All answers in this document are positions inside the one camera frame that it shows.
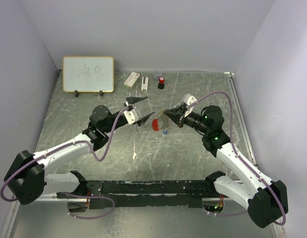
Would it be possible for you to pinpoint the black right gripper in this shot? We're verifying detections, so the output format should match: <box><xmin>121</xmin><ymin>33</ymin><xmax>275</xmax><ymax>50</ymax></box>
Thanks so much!
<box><xmin>164</xmin><ymin>105</ymin><xmax>210</xmax><ymax>134</ymax></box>

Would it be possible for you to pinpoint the yellow key tag with key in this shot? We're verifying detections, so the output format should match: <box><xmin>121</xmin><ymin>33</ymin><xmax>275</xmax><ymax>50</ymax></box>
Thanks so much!
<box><xmin>156</xmin><ymin>110</ymin><xmax>164</xmax><ymax>119</ymax></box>

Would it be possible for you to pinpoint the metal key organizer red handle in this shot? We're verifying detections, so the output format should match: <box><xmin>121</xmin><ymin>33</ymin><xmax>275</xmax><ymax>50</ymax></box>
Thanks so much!
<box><xmin>151</xmin><ymin>114</ymin><xmax>170</xmax><ymax>131</ymax></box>

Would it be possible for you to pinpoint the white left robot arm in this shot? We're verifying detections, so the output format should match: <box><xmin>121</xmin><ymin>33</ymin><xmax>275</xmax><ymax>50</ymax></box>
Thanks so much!
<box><xmin>0</xmin><ymin>97</ymin><xmax>150</xmax><ymax>205</ymax></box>

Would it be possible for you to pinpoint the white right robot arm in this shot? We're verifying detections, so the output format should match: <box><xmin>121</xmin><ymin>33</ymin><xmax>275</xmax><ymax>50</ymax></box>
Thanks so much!
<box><xmin>163</xmin><ymin>104</ymin><xmax>288</xmax><ymax>228</ymax></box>

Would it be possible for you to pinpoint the white stapler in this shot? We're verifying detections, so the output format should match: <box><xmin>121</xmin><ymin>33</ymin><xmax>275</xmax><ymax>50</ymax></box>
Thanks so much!
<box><xmin>141</xmin><ymin>76</ymin><xmax>149</xmax><ymax>92</ymax></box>

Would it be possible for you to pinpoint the green white staples box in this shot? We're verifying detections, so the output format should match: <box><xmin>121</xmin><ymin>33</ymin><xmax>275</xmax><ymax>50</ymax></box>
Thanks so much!
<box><xmin>123</xmin><ymin>72</ymin><xmax>140</xmax><ymax>89</ymax></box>

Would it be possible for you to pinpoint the red black stamp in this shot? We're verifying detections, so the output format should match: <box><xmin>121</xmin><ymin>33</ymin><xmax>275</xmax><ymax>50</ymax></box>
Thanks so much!
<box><xmin>158</xmin><ymin>77</ymin><xmax>165</xmax><ymax>89</ymax></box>

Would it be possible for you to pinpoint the clear plastic cup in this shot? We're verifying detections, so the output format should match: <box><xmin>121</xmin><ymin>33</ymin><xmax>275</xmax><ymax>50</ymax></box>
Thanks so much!
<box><xmin>153</xmin><ymin>68</ymin><xmax>162</xmax><ymax>80</ymax></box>

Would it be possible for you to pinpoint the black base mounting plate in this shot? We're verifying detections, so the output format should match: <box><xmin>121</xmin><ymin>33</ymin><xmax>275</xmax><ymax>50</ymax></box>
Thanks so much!
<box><xmin>57</xmin><ymin>180</ymin><xmax>224</xmax><ymax>213</ymax></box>

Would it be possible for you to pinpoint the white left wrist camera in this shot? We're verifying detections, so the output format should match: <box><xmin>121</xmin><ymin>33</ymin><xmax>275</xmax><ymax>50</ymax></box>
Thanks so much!
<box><xmin>123</xmin><ymin>109</ymin><xmax>141</xmax><ymax>125</ymax></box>

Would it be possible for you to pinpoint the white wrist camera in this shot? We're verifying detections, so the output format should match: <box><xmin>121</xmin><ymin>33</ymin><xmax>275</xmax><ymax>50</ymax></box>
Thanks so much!
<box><xmin>123</xmin><ymin>109</ymin><xmax>141</xmax><ymax>125</ymax></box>
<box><xmin>181</xmin><ymin>93</ymin><xmax>197</xmax><ymax>118</ymax></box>

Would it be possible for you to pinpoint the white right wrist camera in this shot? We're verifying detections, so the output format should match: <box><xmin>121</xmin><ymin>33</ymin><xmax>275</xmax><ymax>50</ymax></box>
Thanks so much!
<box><xmin>181</xmin><ymin>93</ymin><xmax>197</xmax><ymax>118</ymax></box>

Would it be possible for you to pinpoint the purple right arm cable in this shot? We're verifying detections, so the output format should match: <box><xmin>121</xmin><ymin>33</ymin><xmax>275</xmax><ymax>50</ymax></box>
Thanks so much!
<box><xmin>187</xmin><ymin>91</ymin><xmax>287</xmax><ymax>225</ymax></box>

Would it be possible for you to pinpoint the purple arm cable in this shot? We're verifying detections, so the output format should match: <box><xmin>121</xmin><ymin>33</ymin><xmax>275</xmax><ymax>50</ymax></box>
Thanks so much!
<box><xmin>0</xmin><ymin>105</ymin><xmax>134</xmax><ymax>219</ymax></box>
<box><xmin>187</xmin><ymin>91</ymin><xmax>287</xmax><ymax>225</ymax></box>

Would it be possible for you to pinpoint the white board yellow frame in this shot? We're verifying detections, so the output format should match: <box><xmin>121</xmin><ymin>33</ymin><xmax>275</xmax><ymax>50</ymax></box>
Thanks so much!
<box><xmin>62</xmin><ymin>56</ymin><xmax>114</xmax><ymax>93</ymax></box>

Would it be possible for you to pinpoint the aluminium right side rail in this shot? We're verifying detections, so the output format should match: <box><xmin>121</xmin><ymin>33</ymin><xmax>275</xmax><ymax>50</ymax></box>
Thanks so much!
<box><xmin>224</xmin><ymin>72</ymin><xmax>258</xmax><ymax>168</ymax></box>

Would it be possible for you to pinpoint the aluminium rail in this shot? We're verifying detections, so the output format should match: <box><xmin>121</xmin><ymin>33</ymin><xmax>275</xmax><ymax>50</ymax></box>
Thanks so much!
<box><xmin>224</xmin><ymin>72</ymin><xmax>258</xmax><ymax>168</ymax></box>
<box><xmin>39</xmin><ymin>179</ymin><xmax>275</xmax><ymax>202</ymax></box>

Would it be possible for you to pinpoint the aluminium front rail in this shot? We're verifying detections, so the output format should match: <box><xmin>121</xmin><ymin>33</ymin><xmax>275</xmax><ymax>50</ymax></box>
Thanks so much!
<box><xmin>39</xmin><ymin>179</ymin><xmax>275</xmax><ymax>202</ymax></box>

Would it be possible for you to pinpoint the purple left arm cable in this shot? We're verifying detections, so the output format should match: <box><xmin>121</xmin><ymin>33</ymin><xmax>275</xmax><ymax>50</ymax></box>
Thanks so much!
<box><xmin>0</xmin><ymin>105</ymin><xmax>134</xmax><ymax>219</ymax></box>

